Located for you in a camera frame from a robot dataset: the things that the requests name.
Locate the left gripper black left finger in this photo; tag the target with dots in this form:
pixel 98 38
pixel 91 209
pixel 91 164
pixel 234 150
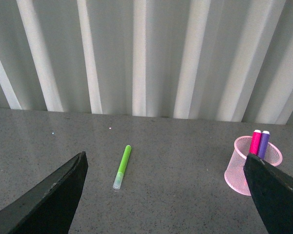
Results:
pixel 50 206

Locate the white pleated curtain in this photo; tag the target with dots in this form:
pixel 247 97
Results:
pixel 226 60

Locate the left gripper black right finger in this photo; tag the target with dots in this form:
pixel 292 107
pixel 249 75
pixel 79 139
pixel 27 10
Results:
pixel 272 193

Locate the green marker pen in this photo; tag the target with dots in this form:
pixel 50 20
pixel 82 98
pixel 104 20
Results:
pixel 122 168

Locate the pink marker pen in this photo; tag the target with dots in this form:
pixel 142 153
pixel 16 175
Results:
pixel 255 142

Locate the pink mesh pen cup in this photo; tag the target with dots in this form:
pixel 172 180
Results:
pixel 234 174

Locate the purple marker pen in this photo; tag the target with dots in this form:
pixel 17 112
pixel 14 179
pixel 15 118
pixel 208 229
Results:
pixel 265 136

